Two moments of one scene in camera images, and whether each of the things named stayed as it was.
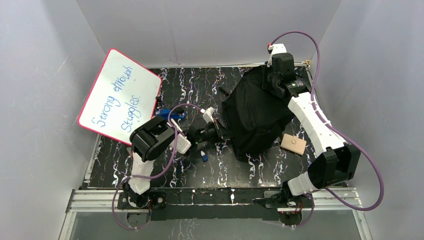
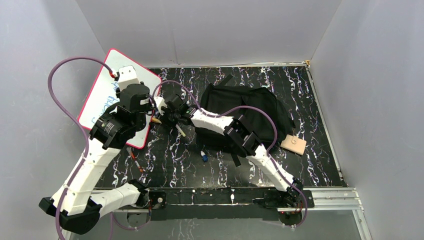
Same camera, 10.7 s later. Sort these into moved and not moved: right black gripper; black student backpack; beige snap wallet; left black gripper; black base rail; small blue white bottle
Moved: left black gripper; black student backpack; right black gripper
Not moved: small blue white bottle; black base rail; beige snap wallet
